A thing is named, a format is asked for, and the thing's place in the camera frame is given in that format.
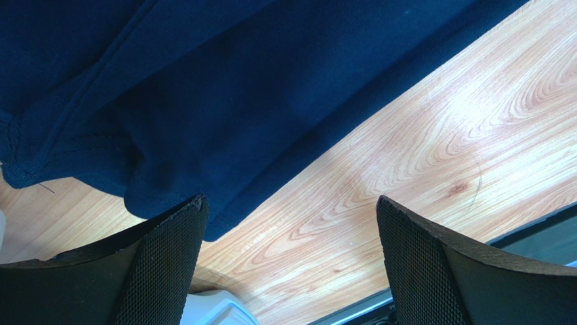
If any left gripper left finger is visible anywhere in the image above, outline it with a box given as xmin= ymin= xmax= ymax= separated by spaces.
xmin=1 ymin=194 xmax=209 ymax=324

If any navy blue t shirt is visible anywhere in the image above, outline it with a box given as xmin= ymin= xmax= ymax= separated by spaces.
xmin=1 ymin=0 xmax=523 ymax=241

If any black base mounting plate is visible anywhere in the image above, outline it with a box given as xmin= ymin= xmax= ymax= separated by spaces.
xmin=333 ymin=204 xmax=576 ymax=324

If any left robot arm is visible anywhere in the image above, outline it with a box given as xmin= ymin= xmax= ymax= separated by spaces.
xmin=1 ymin=195 xmax=576 ymax=324

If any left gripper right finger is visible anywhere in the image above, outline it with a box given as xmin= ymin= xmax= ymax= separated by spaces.
xmin=376 ymin=196 xmax=576 ymax=324

